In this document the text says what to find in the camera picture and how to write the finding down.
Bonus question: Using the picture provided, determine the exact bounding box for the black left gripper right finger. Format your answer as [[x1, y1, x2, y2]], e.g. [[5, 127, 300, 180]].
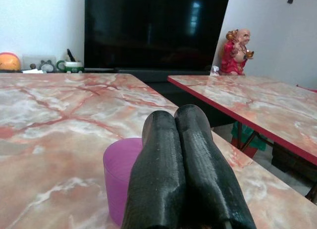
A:
[[174, 104, 257, 229]]

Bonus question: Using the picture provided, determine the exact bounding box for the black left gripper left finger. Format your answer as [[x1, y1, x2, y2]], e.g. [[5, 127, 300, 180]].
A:
[[121, 110, 187, 229]]

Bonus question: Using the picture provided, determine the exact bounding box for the purple plastic cup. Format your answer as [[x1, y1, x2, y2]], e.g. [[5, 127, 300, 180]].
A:
[[103, 137, 144, 227]]

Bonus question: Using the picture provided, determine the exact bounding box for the green and red bag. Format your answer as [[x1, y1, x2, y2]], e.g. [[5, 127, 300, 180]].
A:
[[230, 121, 268, 158]]

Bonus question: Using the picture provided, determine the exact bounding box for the marble table with red edge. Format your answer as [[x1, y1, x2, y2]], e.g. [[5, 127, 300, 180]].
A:
[[167, 74, 317, 203]]

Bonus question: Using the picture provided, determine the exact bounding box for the red laughing Buddha statue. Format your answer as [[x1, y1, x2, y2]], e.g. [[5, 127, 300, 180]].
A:
[[219, 28, 256, 76]]

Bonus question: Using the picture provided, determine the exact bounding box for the white and green mug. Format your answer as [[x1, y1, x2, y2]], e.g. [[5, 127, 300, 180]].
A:
[[56, 60, 85, 74]]

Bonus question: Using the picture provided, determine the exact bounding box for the large black television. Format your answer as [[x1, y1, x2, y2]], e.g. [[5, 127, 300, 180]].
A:
[[84, 0, 231, 70]]

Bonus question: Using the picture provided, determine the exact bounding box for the black pen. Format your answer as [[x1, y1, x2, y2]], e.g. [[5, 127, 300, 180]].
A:
[[66, 48, 77, 62]]

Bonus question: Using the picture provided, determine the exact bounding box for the grey totoro figurine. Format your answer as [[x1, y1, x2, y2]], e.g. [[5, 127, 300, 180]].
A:
[[39, 59, 57, 73]]

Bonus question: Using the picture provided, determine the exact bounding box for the orange round helmet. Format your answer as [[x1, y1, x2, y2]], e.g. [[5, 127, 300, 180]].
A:
[[0, 52, 22, 72]]

